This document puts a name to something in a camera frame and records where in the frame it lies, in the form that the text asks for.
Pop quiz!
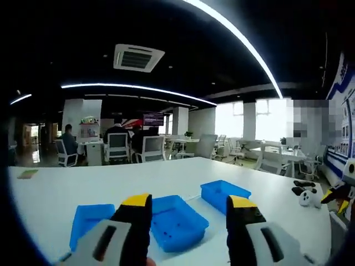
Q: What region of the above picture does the long curved ceiling light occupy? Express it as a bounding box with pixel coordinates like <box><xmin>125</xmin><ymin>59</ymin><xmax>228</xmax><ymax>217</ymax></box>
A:
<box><xmin>182</xmin><ymin>0</ymin><xmax>283</xmax><ymax>99</ymax></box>

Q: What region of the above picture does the red blue flag poster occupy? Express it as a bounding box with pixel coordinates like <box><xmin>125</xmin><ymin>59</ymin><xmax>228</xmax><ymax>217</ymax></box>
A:
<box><xmin>121</xmin><ymin>118</ymin><xmax>144</xmax><ymax>130</ymax></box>

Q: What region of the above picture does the curved ceiling light strip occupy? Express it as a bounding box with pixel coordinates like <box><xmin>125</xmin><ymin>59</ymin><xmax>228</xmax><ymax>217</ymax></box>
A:
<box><xmin>60</xmin><ymin>83</ymin><xmax>217</xmax><ymax>106</ymax></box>

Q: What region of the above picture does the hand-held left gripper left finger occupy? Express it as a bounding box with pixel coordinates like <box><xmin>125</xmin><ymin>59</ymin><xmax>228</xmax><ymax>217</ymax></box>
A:
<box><xmin>59</xmin><ymin>193</ymin><xmax>153</xmax><ymax>266</ymax></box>

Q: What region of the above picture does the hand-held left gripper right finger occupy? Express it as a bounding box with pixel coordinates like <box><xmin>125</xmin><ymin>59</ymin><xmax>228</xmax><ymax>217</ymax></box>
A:
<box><xmin>226</xmin><ymin>195</ymin><xmax>314</xmax><ymax>266</ymax></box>

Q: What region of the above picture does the purple wall screen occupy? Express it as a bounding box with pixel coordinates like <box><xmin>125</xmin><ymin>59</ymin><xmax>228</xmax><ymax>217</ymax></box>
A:
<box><xmin>143</xmin><ymin>112</ymin><xmax>164</xmax><ymax>127</ymax></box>

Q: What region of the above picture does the blue white wall board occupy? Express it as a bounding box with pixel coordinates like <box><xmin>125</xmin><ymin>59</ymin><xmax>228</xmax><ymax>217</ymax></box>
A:
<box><xmin>324</xmin><ymin>51</ymin><xmax>355</xmax><ymax>181</ymax></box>

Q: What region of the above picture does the green paper sheet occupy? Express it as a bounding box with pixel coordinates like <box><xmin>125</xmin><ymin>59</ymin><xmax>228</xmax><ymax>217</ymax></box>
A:
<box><xmin>17</xmin><ymin>169</ymin><xmax>39</xmax><ymax>180</ymax></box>

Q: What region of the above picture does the short ceiling light strip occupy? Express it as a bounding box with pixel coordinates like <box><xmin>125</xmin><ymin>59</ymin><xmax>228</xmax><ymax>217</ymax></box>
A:
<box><xmin>10</xmin><ymin>93</ymin><xmax>33</xmax><ymax>105</ymax></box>

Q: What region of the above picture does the blue plastic bin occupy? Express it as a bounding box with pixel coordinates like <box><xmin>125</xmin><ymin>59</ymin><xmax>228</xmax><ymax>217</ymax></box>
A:
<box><xmin>200</xmin><ymin>180</ymin><xmax>252</xmax><ymax>216</ymax></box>
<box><xmin>69</xmin><ymin>203</ymin><xmax>116</xmax><ymax>252</ymax></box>
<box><xmin>151</xmin><ymin>195</ymin><xmax>210</xmax><ymax>253</ymax></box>

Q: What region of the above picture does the grey office chair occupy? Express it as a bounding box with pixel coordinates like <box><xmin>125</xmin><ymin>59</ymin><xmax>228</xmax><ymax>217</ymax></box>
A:
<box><xmin>177</xmin><ymin>134</ymin><xmax>219</xmax><ymax>160</ymax></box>

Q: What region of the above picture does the white ceiling air conditioner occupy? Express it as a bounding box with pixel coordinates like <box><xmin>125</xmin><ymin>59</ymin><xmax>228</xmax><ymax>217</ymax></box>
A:
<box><xmin>113</xmin><ymin>43</ymin><xmax>166</xmax><ymax>73</ymax></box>

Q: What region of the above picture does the white display shelf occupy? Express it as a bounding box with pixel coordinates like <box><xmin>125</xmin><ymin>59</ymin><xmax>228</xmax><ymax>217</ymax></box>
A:
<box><xmin>79</xmin><ymin>117</ymin><xmax>100</xmax><ymax>139</ymax></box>

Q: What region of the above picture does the white mesh office chair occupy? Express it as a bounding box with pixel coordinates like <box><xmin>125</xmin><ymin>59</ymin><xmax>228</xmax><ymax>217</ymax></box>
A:
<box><xmin>54</xmin><ymin>139</ymin><xmax>79</xmax><ymax>167</ymax></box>
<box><xmin>135</xmin><ymin>135</ymin><xmax>166</xmax><ymax>163</ymax></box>
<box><xmin>106</xmin><ymin>132</ymin><xmax>131</xmax><ymax>164</ymax></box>

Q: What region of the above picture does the white game controller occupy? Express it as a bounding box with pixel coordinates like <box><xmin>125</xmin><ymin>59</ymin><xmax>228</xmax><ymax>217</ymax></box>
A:
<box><xmin>298</xmin><ymin>190</ymin><xmax>323</xmax><ymax>208</ymax></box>

